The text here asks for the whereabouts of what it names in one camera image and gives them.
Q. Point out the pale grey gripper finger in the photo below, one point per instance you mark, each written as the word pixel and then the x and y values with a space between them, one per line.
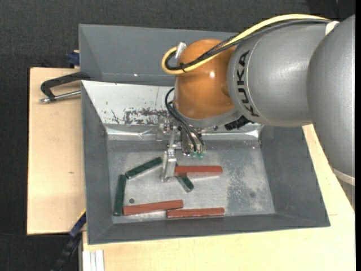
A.
pixel 164 168
pixel 172 162

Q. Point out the grey metal bin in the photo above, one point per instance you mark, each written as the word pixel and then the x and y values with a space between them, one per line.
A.
pixel 242 185

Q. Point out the pale wood flat board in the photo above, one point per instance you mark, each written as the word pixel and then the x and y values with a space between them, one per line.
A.
pixel 55 157

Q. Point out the red-brown flat block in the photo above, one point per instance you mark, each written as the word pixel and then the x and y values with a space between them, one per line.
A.
pixel 198 170
pixel 152 207
pixel 195 212

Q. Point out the dark green flat block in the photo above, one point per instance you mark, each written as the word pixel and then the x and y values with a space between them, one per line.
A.
pixel 186 183
pixel 119 195
pixel 144 167

